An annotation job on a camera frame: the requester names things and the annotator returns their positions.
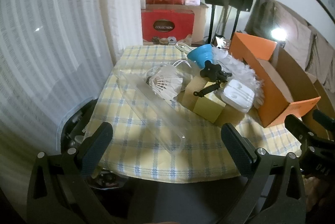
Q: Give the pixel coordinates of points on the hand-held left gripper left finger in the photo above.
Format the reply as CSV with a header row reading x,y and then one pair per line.
x,y
98,142

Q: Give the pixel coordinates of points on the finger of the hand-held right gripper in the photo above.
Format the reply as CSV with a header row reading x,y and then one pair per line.
x,y
324,116
298,125

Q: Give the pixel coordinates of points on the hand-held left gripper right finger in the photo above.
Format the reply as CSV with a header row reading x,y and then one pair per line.
x,y
235,145

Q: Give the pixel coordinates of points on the orange cardboard box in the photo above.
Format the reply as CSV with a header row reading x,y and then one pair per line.
x,y
272,101

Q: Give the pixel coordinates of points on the yellow sponge block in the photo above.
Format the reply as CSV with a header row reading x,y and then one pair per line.
x,y
209,108
192,90

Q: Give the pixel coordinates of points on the blue collapsible funnel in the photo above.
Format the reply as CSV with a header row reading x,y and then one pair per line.
x,y
199,55

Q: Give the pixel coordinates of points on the person's right forearm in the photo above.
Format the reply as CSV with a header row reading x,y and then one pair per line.
x,y
322,195

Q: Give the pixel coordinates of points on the yellow plaid tablecloth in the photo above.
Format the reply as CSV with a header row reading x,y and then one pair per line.
x,y
209,150

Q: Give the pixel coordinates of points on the white earphone case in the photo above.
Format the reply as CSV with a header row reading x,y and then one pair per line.
x,y
236,94

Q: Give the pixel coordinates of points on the clear plastic tube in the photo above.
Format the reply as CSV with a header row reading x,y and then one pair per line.
x,y
157,114

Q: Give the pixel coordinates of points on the white fluffy duster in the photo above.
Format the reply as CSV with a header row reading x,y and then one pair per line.
x,y
243,69

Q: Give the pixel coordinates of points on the white feather shuttlecock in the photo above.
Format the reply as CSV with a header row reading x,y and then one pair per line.
x,y
167,90
167,73

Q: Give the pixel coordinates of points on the large beige cushion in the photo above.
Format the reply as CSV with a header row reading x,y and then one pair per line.
x,y
295,27

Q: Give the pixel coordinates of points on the bright small lamp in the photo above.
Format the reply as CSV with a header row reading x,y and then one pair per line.
x,y
277,34

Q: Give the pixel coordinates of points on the brown sofa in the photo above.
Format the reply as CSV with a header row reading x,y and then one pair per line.
x,y
255,17

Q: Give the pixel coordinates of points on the white curtain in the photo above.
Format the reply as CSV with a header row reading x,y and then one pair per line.
x,y
52,30

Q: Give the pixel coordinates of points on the brown cardboard box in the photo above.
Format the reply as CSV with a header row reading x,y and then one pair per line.
x,y
200,22

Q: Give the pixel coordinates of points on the red box with oval label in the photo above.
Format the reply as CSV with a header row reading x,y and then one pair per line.
x,y
162,19

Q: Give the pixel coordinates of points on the black star knob mount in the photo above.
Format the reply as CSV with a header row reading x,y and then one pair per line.
x,y
209,70

